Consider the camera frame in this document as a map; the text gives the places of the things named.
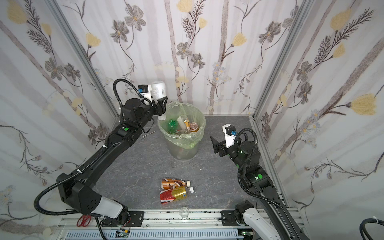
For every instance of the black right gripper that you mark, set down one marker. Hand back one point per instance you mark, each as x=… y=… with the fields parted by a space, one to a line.
x=222 y=147

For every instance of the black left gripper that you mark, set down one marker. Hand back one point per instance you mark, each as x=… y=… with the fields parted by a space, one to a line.
x=156 y=105

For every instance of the white label bottle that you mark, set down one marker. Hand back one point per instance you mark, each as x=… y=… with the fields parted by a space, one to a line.
x=159 y=95

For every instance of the green soda bottle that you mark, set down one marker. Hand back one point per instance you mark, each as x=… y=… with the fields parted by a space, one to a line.
x=172 y=126

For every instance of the clear square bottle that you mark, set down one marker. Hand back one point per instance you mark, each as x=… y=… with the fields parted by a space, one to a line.
x=184 y=123

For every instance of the brown coffee bottle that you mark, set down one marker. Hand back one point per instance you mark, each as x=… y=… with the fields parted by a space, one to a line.
x=194 y=127
x=172 y=183

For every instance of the red yellow tea bottle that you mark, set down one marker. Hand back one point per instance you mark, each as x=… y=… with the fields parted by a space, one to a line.
x=176 y=194

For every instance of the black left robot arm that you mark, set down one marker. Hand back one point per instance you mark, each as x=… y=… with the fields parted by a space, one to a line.
x=76 y=188

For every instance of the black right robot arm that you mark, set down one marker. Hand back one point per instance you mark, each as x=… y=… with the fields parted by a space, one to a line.
x=255 y=182

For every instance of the green translucent bin liner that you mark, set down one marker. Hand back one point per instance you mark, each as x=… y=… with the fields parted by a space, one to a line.
x=194 y=115

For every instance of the green plastic waste bin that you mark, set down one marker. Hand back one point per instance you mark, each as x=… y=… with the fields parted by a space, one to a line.
x=181 y=153

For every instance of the small metal scissors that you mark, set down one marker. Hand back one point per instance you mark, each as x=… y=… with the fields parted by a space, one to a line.
x=143 y=137

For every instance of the clear glass bulb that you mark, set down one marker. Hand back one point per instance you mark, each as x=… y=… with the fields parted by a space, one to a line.
x=184 y=212

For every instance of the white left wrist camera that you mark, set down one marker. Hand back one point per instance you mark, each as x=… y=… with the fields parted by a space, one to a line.
x=146 y=95

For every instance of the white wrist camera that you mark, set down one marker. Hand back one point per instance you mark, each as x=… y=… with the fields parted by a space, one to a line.
x=146 y=95
x=230 y=134

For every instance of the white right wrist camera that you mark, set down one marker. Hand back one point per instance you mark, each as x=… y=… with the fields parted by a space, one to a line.
x=230 y=134

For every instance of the white slotted cable duct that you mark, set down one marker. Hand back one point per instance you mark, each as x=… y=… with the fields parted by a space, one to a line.
x=199 y=234

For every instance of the aluminium rail base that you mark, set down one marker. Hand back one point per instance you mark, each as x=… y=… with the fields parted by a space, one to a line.
x=171 y=219

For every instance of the red handled scissors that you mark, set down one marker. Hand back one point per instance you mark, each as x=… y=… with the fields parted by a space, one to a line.
x=84 y=221

